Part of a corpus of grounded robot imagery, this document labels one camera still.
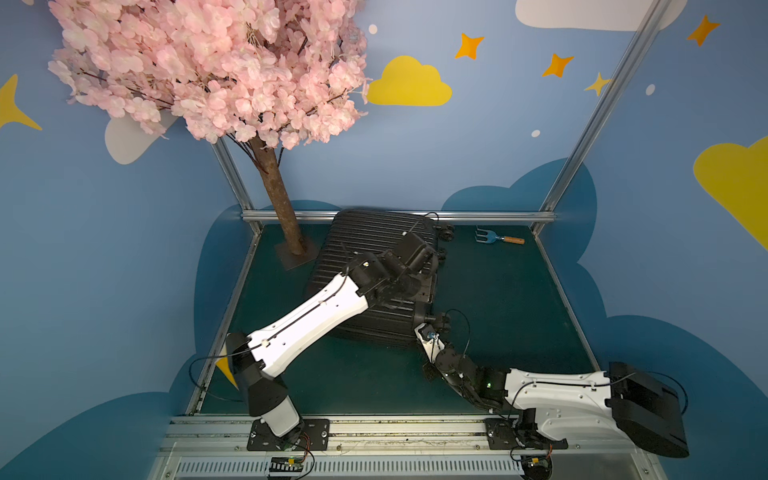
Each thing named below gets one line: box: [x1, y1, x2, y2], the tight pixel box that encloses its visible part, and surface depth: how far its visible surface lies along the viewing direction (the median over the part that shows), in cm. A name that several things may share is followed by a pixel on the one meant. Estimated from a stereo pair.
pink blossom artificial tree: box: [48, 0, 369, 270], surface depth 53 cm
